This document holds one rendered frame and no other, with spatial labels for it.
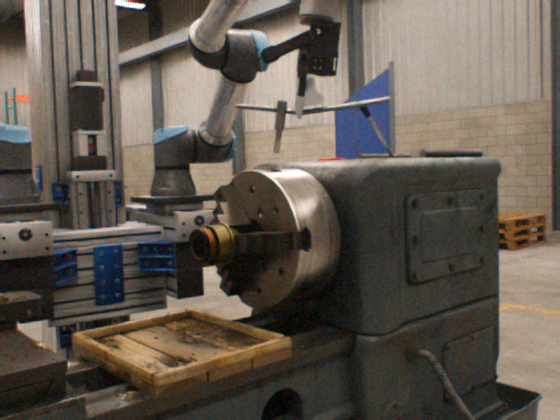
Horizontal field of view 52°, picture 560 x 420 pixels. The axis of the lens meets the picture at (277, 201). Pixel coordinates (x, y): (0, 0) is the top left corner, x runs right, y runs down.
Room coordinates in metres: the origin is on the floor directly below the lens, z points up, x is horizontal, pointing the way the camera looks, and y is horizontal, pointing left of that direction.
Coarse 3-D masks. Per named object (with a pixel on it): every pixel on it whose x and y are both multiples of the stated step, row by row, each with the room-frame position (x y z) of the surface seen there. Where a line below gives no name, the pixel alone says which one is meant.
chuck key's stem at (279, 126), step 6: (282, 102) 1.26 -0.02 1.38; (282, 108) 1.26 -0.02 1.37; (276, 114) 1.27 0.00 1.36; (282, 114) 1.26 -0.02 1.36; (276, 120) 1.27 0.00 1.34; (282, 120) 1.26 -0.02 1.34; (276, 126) 1.27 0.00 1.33; (282, 126) 1.27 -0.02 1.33; (276, 132) 1.27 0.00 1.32; (276, 138) 1.27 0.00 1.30; (276, 144) 1.27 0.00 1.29; (276, 150) 1.27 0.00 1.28
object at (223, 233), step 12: (204, 228) 1.20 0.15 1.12; (216, 228) 1.20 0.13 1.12; (228, 228) 1.21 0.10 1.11; (192, 240) 1.21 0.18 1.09; (204, 240) 1.17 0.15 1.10; (216, 240) 1.18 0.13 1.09; (228, 240) 1.19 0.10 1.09; (192, 252) 1.21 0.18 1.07; (204, 252) 1.17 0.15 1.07; (216, 252) 1.18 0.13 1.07; (228, 252) 1.19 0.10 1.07; (204, 264) 1.19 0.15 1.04; (216, 264) 1.20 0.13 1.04; (228, 264) 1.22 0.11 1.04
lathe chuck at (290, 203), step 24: (240, 192) 1.31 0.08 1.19; (264, 192) 1.25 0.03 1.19; (288, 192) 1.21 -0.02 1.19; (312, 192) 1.25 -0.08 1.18; (264, 216) 1.25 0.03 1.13; (288, 216) 1.19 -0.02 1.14; (312, 216) 1.21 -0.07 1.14; (312, 240) 1.19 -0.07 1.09; (264, 264) 1.26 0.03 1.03; (288, 264) 1.19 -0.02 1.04; (312, 264) 1.20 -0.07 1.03; (264, 288) 1.26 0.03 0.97; (288, 288) 1.20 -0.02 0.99; (312, 288) 1.24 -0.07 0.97
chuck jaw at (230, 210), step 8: (232, 184) 1.34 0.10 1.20; (216, 192) 1.32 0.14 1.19; (224, 192) 1.30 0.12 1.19; (232, 192) 1.31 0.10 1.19; (216, 200) 1.32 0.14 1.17; (224, 200) 1.29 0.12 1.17; (232, 200) 1.30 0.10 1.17; (240, 200) 1.31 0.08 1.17; (216, 208) 1.28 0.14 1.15; (224, 208) 1.27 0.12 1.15; (232, 208) 1.28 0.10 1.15; (240, 208) 1.30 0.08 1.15; (216, 216) 1.25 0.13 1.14; (224, 216) 1.26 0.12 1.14; (232, 216) 1.27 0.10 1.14; (240, 216) 1.28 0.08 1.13; (248, 216) 1.30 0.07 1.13; (232, 224) 1.26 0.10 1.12; (240, 224) 1.27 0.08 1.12; (248, 224) 1.28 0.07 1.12; (256, 224) 1.32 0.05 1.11
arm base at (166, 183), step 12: (156, 168) 1.89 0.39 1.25; (168, 168) 1.86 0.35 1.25; (180, 168) 1.87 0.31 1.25; (156, 180) 1.87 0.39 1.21; (168, 180) 1.86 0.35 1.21; (180, 180) 1.87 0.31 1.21; (192, 180) 1.92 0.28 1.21; (156, 192) 1.86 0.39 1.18; (168, 192) 1.85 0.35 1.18; (180, 192) 1.85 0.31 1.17; (192, 192) 1.89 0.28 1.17
